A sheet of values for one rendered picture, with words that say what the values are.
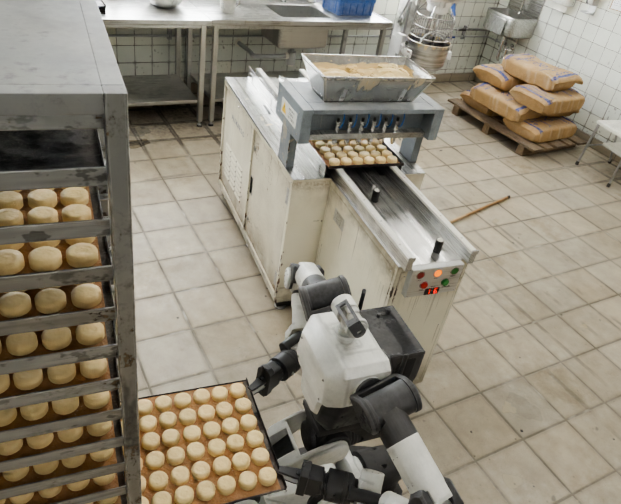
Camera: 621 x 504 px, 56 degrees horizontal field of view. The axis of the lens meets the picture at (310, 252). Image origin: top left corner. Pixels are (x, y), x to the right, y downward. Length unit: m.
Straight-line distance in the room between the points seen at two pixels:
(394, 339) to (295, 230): 1.30
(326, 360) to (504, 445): 1.52
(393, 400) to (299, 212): 1.47
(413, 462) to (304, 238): 1.64
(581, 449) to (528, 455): 0.29
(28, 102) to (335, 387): 1.07
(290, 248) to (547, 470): 1.56
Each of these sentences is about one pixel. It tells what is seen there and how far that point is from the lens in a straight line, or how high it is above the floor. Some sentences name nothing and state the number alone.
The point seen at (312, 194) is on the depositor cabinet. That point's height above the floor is 0.75.
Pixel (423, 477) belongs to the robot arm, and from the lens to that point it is 1.50.
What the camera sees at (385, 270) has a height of 0.77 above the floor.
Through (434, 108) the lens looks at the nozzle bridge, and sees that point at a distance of 2.85.
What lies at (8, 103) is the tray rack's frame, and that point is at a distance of 0.82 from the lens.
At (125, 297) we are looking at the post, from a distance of 1.00.
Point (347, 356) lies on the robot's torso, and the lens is 1.58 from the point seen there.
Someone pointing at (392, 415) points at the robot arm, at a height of 1.00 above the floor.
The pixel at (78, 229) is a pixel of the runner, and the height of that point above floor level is 1.59.
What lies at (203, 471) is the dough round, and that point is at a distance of 1.70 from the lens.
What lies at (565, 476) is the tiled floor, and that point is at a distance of 2.99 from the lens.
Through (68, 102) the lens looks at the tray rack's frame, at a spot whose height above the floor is 1.81.
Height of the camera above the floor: 2.12
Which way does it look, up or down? 35 degrees down
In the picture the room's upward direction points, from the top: 11 degrees clockwise
